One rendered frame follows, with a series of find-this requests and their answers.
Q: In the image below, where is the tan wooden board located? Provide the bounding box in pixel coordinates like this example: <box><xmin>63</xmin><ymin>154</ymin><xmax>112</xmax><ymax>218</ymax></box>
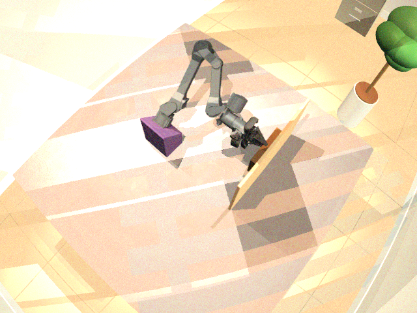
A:
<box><xmin>228</xmin><ymin>98</ymin><xmax>310</xmax><ymax>210</ymax></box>

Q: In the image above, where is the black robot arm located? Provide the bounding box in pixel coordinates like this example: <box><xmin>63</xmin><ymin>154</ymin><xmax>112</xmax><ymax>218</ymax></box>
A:
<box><xmin>152</xmin><ymin>40</ymin><xmax>248</xmax><ymax>148</ymax></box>

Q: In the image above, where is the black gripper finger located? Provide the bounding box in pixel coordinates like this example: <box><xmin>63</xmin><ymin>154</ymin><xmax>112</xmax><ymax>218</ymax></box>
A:
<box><xmin>247</xmin><ymin>139</ymin><xmax>263</xmax><ymax>147</ymax></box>
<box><xmin>248</xmin><ymin>126</ymin><xmax>267</xmax><ymax>146</ymax></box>

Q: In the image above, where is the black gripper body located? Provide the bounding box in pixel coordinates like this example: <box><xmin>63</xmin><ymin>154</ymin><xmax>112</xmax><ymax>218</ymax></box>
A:
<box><xmin>230</xmin><ymin>117</ymin><xmax>259</xmax><ymax>149</ymax></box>

